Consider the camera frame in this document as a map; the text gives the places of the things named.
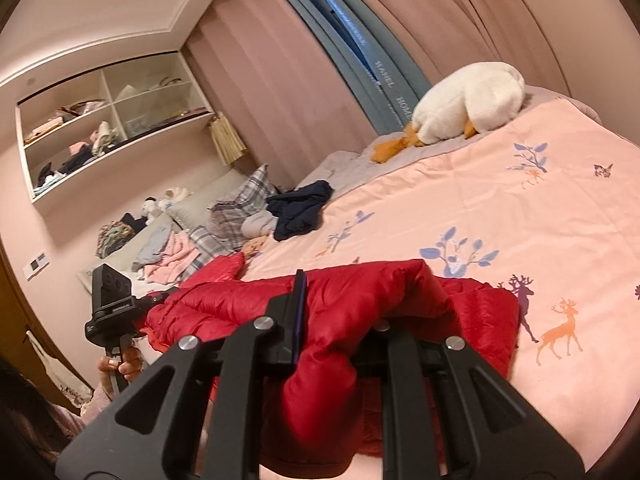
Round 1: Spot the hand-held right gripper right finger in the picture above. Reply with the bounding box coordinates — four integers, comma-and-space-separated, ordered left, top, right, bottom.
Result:
372, 320, 586, 480

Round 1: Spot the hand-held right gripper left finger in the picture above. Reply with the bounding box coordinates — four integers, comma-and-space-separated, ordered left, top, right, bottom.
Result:
55, 270, 308, 480

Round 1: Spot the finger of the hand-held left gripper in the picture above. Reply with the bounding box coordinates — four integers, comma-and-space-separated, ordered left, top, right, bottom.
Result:
145, 287, 182, 312

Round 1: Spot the red down jacket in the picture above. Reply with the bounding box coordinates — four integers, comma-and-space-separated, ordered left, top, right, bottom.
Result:
140, 259, 521, 473

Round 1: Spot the person's left forearm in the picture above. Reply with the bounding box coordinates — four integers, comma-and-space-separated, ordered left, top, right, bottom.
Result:
47, 380, 118, 443

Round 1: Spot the dark clothes pile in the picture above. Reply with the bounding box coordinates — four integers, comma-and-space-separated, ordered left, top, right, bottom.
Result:
34, 152, 102, 192

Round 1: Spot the person's left hand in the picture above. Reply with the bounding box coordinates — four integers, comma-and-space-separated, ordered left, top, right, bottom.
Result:
96, 347, 144, 383

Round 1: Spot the pink garment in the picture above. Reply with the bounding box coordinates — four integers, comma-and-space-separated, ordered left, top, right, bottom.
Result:
142, 234, 202, 282

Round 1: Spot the grey-green garment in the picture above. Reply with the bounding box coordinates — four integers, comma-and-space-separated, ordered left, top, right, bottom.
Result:
131, 225, 174, 271

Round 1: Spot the folded coral down jacket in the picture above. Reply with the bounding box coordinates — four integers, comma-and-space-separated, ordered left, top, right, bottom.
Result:
175, 252, 247, 291

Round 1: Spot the floral bag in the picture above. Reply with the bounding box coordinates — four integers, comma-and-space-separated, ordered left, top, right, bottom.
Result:
97, 222, 136, 259

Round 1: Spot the plaid blanket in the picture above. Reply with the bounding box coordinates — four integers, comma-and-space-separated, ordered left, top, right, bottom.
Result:
187, 225, 236, 267

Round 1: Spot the hanging tote bag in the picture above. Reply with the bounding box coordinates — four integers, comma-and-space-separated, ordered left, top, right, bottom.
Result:
24, 329, 94, 407

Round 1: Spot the black and white plush toy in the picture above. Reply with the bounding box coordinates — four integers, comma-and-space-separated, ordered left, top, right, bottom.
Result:
140, 199, 167, 224

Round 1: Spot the light grey garment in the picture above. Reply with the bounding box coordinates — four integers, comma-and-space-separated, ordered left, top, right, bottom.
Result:
241, 210, 279, 239

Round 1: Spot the beige pillow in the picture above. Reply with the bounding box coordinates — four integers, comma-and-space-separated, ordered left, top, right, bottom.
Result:
167, 170, 251, 232

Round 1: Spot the navy clothing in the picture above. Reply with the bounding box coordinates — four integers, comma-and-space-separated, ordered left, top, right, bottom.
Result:
266, 180, 335, 241

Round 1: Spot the plaid pillow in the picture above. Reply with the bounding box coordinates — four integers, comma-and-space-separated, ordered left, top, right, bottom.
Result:
207, 164, 279, 242

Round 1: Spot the person's dark hair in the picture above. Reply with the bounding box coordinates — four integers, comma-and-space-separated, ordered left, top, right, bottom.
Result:
0, 352, 66, 480

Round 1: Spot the white cloth bundle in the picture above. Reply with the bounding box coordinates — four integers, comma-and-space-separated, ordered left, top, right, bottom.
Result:
90, 121, 122, 154

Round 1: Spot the yellow tassel bundle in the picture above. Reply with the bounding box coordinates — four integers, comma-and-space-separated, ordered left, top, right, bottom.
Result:
209, 112, 249, 165

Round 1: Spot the pink printed blanket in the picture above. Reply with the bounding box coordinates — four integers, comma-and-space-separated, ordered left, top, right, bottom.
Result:
235, 95, 640, 472

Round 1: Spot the pink curtain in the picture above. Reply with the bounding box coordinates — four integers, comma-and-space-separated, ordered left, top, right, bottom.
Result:
182, 0, 382, 187
320, 0, 601, 102

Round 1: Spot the blue-grey curtain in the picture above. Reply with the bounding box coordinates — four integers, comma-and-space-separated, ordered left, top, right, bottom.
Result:
250, 0, 434, 137

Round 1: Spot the white goose plush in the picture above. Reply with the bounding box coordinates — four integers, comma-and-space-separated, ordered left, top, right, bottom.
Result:
370, 62, 527, 165

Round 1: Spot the wall switch panel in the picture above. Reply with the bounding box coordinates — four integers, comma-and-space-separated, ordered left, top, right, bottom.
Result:
24, 252, 50, 281

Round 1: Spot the white wall shelf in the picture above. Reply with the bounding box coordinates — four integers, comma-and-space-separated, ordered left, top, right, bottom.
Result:
15, 50, 217, 205

